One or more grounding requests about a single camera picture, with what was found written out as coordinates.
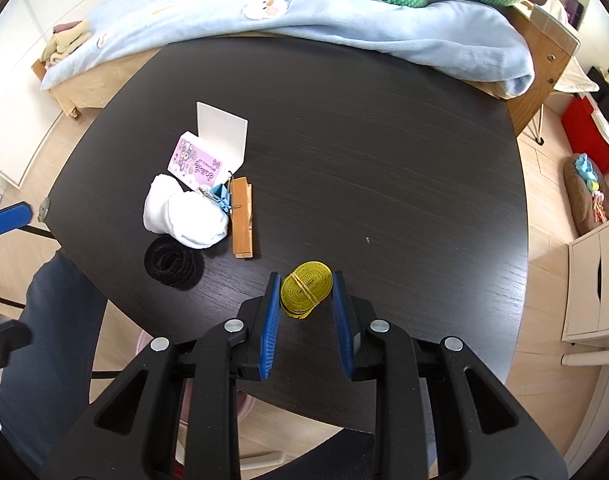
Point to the pink box with white lid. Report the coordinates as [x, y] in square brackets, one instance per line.
[199, 160]

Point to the wooden clip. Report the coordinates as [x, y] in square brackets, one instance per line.
[244, 225]

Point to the brown pet bed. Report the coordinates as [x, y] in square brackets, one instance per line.
[579, 205]

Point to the clear corner guard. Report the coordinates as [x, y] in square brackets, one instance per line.
[43, 210]

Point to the wooden bed frame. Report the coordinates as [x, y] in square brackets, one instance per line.
[534, 60]

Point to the dark purple box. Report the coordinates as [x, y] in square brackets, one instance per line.
[574, 10]

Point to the white drawer cabinet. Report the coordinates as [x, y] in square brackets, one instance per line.
[594, 285]

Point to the pink pet toy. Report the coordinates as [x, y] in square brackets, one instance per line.
[600, 207]

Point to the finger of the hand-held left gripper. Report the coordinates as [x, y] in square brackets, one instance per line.
[7, 219]
[4, 340]

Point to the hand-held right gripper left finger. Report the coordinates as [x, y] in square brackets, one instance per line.
[269, 330]

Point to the pink waste bin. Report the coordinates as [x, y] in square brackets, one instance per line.
[245, 406]

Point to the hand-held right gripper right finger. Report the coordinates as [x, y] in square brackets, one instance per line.
[342, 330]

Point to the yellow tape measure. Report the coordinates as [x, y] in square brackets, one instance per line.
[297, 300]

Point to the blue binder clip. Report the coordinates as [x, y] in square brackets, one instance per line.
[222, 197]

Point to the red cooler box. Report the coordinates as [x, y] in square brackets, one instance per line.
[581, 130]

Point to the white wardrobe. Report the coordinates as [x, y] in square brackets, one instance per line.
[14, 110]

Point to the white sock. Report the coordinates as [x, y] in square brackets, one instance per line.
[184, 220]

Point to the folded beige clothes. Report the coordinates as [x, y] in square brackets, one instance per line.
[64, 42]

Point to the light blue blanket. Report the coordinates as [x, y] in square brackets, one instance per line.
[234, 10]

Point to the blue pet toy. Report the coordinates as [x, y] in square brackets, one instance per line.
[585, 167]

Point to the white cloth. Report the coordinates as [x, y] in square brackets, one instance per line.
[576, 77]

